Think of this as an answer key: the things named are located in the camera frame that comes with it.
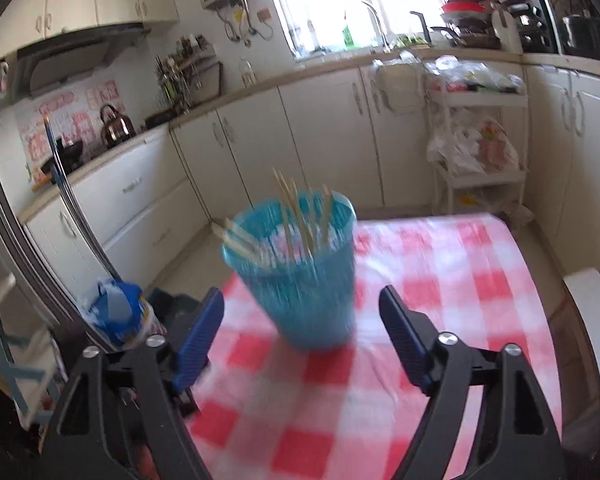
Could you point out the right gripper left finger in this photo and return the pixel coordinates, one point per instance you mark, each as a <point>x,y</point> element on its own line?
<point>122,411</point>

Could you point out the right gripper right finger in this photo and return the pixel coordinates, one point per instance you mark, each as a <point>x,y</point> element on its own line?
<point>516,436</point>

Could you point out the cream kitchen cabinets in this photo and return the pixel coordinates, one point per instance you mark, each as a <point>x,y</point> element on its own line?
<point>354,120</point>

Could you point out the blue white plastic bag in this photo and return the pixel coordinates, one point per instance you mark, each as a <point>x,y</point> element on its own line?
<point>117,310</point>

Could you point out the cream blue shelf rack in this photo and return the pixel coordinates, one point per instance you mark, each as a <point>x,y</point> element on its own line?
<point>29,371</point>

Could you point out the dark dustpan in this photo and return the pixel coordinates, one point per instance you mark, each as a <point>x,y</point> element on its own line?
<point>170,308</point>

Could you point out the red white checkered tablecloth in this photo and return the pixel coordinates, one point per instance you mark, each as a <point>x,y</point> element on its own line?
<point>268,411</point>

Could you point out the mop pole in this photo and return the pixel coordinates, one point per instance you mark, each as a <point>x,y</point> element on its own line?
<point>73,206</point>

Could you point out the teal perforated plastic basket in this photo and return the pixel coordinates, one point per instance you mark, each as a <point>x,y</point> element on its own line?
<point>310,301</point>

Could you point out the black wok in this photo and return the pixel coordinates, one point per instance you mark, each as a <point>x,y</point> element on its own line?
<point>70,154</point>

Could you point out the white plastic bags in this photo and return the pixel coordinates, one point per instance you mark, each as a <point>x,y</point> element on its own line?
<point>478,146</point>

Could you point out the copper kettle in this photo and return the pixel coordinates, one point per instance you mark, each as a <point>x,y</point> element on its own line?
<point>116,127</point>

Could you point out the white storage cart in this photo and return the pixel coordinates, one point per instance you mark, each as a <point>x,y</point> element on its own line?
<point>461,90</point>

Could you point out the utensil rack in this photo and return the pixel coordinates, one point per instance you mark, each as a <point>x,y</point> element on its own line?
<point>190,76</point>

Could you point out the range hood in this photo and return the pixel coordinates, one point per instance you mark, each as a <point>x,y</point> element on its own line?
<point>40,66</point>

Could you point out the clear plastic bottle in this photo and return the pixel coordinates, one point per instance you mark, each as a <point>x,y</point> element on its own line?
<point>249,77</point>

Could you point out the green dish soap bottle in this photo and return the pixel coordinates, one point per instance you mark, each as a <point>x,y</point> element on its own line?
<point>348,41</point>

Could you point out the toaster oven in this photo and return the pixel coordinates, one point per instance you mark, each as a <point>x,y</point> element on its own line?
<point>569,27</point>

